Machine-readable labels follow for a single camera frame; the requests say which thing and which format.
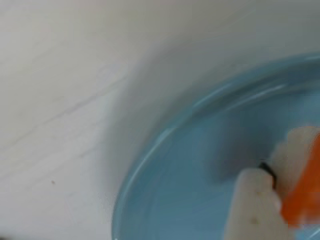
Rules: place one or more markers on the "blue round dish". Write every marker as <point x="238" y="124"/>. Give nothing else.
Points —
<point x="187" y="175"/>

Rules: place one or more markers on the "orange salmon sushi toy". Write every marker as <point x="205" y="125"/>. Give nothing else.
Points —
<point x="305" y="175"/>

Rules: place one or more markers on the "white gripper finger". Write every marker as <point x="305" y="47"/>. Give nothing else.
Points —
<point x="252" y="207"/>

